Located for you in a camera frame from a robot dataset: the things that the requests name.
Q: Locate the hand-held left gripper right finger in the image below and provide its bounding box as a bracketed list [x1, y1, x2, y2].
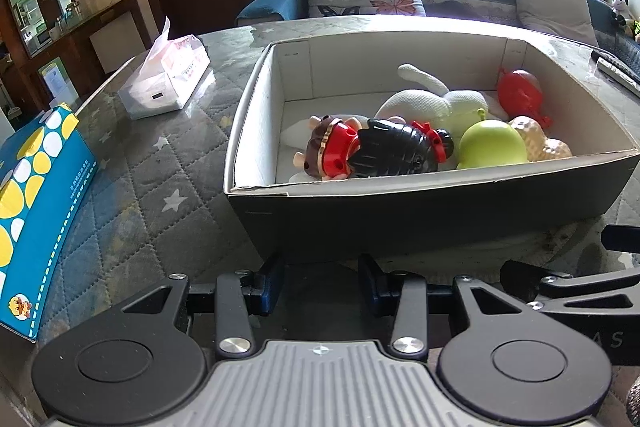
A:
[357, 253, 526, 360]

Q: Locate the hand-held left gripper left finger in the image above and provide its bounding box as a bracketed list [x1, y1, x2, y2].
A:
[120, 252, 286, 358]

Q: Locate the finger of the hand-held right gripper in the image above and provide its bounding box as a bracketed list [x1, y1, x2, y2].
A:
[500, 259, 640, 315]
[601, 223, 640, 254]

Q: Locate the grey cardboard box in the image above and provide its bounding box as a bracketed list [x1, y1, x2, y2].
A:
[223, 29, 637, 265]

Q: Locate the tan peanut toy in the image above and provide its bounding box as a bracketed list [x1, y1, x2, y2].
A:
[510, 116, 573, 162]

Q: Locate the grey quilted desktop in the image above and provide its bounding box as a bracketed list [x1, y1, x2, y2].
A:
[0, 14, 640, 358]

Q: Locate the black and red doll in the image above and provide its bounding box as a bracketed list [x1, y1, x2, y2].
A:
[292, 114, 456, 182]

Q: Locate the green apple toy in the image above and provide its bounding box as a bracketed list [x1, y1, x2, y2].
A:
[456, 119, 530, 170]

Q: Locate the grey remote control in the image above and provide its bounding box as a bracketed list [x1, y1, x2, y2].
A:
[590, 49, 640, 96]

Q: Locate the pale green toy fruit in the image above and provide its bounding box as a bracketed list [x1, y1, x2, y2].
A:
[442, 104, 489, 138]

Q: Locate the red toy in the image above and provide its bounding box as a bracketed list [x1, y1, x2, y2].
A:
[496, 67, 553, 130]

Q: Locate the white plush toy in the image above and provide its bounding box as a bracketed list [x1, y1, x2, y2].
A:
[374, 63, 503, 132]

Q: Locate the white plastic tissue pack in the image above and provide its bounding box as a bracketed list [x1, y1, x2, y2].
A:
[117, 17, 211, 122]

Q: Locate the black and white cow plush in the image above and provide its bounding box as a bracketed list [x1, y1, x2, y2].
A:
[609, 0, 632, 28]

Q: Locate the beige pillow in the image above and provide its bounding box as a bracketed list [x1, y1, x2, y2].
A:
[511, 0, 600, 48]

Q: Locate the blue dotted tissue box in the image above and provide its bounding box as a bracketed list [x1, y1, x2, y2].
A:
[0, 103, 98, 343]

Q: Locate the dark wooden cabinet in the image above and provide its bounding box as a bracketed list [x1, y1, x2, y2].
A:
[0, 0, 151, 108]

